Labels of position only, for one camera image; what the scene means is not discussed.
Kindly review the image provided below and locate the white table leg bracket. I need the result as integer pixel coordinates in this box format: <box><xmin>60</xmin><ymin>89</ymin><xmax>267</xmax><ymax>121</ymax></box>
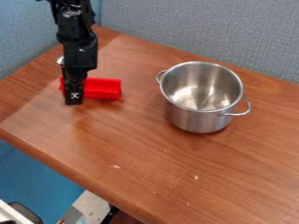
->
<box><xmin>57</xmin><ymin>191</ymin><xmax>109</xmax><ymax>224</ymax></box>

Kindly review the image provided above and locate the white object at corner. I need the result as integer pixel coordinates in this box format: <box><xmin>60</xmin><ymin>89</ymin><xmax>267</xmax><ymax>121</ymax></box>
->
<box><xmin>0</xmin><ymin>200</ymin><xmax>32</xmax><ymax>224</ymax></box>

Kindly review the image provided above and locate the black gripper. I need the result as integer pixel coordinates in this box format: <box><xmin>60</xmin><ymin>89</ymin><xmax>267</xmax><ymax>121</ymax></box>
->
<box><xmin>48</xmin><ymin>0</ymin><xmax>99</xmax><ymax>105</ymax></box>

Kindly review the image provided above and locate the black chair part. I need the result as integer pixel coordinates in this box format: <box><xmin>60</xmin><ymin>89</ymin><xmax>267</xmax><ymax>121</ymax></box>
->
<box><xmin>8</xmin><ymin>201</ymin><xmax>43</xmax><ymax>224</ymax></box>

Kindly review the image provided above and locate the stainless steel pot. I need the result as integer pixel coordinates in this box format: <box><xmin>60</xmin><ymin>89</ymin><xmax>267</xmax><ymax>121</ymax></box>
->
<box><xmin>155</xmin><ymin>61</ymin><xmax>252</xmax><ymax>134</ymax></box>

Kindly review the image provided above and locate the red rectangular block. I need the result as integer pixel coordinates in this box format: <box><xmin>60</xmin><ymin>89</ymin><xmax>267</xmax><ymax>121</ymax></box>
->
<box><xmin>59</xmin><ymin>77</ymin><xmax>121</xmax><ymax>100</ymax></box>

